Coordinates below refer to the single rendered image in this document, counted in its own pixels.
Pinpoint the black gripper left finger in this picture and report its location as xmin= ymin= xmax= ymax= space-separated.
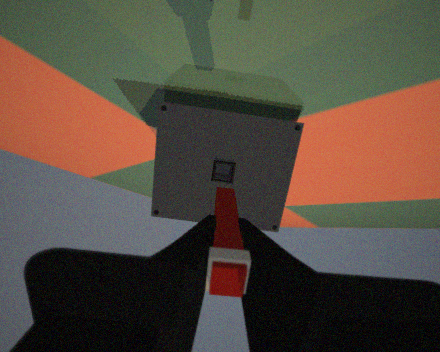
xmin=23 ymin=215 xmax=216 ymax=352

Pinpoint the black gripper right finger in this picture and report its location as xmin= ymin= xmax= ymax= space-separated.
xmin=238 ymin=218 xmax=440 ymax=352

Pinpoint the dark grey square panel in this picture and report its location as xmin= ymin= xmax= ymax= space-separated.
xmin=151 ymin=101 xmax=305 ymax=232

